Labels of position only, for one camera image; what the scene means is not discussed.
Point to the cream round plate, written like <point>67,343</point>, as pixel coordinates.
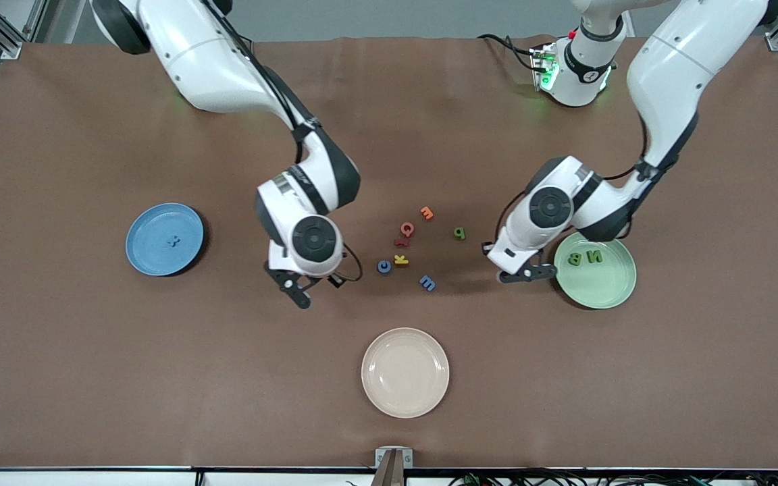
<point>405,372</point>

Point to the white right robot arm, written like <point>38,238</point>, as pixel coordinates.
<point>213,61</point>

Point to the white table edge rail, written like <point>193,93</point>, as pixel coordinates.
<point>92,479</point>

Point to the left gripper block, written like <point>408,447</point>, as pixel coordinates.
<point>485,245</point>

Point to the orange letter m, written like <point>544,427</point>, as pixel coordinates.
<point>427,213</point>

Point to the green round plate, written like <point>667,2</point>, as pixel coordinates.
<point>598,290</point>

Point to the grey metal mount bracket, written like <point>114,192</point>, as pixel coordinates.
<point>381,457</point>

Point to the blue letter m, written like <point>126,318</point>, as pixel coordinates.
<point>427,283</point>

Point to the blue round plate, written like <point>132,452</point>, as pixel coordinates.
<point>152,256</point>

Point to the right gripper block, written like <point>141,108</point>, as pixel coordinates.
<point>333,279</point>

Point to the yellow letter K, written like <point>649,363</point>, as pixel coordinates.
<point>399,260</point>

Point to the brown table mat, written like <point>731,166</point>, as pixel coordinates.
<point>227,371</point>

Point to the red letter Q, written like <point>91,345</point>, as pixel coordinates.
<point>402,230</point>

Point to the green letter N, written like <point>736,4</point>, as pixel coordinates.
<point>589,257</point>

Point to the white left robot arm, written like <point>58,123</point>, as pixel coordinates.
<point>672,67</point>

